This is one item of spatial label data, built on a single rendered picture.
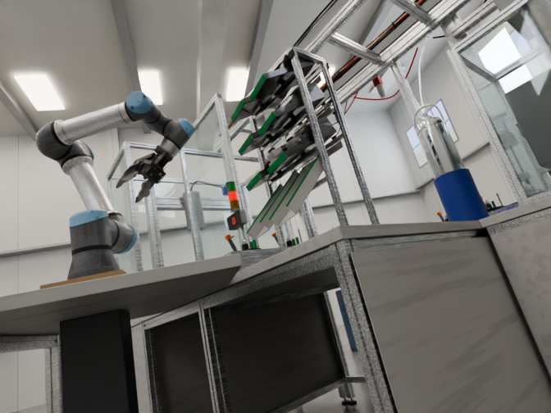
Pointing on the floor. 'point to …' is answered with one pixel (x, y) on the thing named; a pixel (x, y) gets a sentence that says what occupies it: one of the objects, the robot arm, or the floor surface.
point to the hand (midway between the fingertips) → (127, 192)
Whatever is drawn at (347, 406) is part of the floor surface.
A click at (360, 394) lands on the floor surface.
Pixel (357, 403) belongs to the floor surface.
